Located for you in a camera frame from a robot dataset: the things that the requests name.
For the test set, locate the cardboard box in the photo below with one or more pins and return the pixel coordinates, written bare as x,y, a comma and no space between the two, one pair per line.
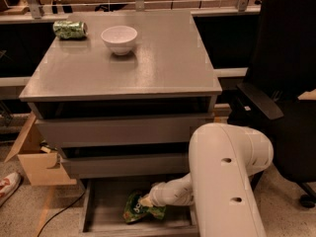
40,164

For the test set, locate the grey middle drawer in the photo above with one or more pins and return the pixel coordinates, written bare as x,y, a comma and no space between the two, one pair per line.
126,165

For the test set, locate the black office chair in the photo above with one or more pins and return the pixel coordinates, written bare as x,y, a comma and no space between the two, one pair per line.
272,97

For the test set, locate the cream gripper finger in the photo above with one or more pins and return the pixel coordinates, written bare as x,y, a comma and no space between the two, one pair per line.
146,201

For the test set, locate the wooden workbench with metal legs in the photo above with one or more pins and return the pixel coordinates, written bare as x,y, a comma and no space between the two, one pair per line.
39,11

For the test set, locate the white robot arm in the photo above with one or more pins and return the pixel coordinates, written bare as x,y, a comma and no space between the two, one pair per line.
222,157

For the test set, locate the white and red shoe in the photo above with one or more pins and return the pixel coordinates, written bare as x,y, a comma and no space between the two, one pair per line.
8,185

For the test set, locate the grey open bottom drawer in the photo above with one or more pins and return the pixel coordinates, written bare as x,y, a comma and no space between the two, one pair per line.
104,203

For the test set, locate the green rice chip bag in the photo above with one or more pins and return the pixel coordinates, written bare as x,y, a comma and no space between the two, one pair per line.
134,210

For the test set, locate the grey top drawer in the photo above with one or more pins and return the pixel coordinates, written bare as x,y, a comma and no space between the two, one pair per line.
88,132

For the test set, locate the white ceramic bowl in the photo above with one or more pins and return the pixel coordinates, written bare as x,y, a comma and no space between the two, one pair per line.
120,40

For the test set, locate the grey drawer cabinet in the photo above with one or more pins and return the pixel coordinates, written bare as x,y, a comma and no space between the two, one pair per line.
168,72

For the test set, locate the green soda can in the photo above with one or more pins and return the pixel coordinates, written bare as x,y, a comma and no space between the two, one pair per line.
69,30

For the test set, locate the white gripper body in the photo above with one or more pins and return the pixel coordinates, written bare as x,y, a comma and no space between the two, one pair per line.
160,194

